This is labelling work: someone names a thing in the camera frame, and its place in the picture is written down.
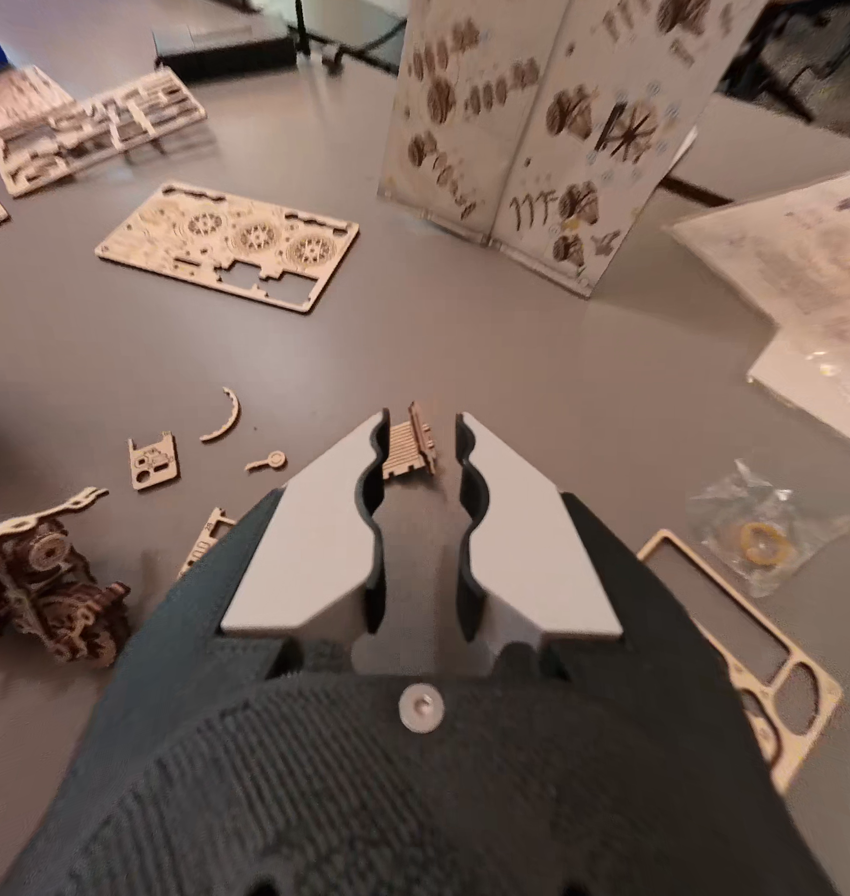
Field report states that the curved wooden arc piece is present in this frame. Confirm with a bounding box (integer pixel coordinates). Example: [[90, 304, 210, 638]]
[[199, 386, 242, 443]]

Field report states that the wooden radiator grille piece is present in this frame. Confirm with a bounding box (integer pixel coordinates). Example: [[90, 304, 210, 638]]
[[381, 401, 439, 482]]

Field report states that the plastic-wrapped paper sheet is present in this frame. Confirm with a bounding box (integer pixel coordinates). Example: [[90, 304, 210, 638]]
[[666, 167, 850, 455]]

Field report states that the grey desk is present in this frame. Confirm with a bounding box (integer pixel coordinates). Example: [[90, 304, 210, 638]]
[[0, 0, 850, 799]]

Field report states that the wooden sheet with empty cutouts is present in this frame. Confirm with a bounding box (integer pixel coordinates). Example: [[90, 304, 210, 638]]
[[0, 66, 209, 198]]

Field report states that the clear acrylic booklet stand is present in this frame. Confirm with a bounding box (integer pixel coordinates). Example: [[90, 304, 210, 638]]
[[378, 184, 595, 300]]

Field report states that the clear bag with rubber bands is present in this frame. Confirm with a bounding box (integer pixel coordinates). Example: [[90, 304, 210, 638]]
[[686, 458, 850, 599]]

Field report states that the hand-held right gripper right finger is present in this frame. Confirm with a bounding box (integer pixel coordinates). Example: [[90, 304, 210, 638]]
[[456, 412, 624, 651]]

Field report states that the black cable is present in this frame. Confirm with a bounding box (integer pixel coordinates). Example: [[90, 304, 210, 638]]
[[294, 0, 407, 75]]

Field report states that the empty wooden sheet frame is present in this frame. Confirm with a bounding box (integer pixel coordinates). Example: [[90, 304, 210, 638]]
[[636, 528, 844, 797]]

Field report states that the wooden sheet with wheel parts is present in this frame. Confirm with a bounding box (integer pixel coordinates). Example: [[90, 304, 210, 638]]
[[94, 181, 361, 315]]

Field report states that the printed instruction booklet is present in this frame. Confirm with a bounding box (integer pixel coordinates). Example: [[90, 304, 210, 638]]
[[378, 0, 770, 300]]

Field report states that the black power adapter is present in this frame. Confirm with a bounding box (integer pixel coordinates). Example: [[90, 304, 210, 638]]
[[150, 23, 301, 83]]

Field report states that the assembled wooden model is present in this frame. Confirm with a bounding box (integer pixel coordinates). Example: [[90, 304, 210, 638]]
[[0, 486, 133, 667]]

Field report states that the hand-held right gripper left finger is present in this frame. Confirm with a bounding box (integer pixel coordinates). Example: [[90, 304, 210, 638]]
[[220, 409, 392, 673]]

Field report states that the wooden window piece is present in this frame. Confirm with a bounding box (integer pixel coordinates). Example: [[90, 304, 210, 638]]
[[177, 507, 237, 580]]

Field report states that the small wooden plate with holes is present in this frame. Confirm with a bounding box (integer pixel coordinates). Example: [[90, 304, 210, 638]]
[[127, 432, 181, 491]]

